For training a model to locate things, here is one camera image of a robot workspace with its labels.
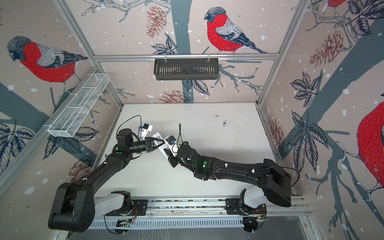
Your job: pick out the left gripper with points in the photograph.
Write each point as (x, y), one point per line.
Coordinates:
(150, 140)

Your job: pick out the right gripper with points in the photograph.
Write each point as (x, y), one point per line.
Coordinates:
(175, 161)

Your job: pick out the white remote control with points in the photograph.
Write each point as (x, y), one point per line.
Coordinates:
(162, 146)

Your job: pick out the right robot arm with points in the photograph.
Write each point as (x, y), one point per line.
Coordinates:
(271, 178)

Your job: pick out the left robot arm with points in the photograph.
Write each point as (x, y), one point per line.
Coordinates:
(75, 205)

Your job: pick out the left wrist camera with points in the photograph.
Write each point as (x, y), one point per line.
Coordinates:
(144, 129)

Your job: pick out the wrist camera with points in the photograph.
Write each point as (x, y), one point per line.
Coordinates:
(172, 144)
(144, 129)

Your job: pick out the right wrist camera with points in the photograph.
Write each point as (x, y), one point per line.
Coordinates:
(172, 144)

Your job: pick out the aluminium front rail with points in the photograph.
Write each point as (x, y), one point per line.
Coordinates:
(189, 207)

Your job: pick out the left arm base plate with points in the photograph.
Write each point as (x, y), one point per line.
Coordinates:
(139, 208)

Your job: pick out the black wall basket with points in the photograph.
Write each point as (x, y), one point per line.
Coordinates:
(186, 69)

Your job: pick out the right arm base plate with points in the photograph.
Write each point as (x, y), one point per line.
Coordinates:
(237, 207)

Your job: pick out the white wire mesh basket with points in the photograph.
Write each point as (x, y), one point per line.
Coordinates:
(71, 118)

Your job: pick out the slotted cable duct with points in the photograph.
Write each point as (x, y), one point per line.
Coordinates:
(166, 223)

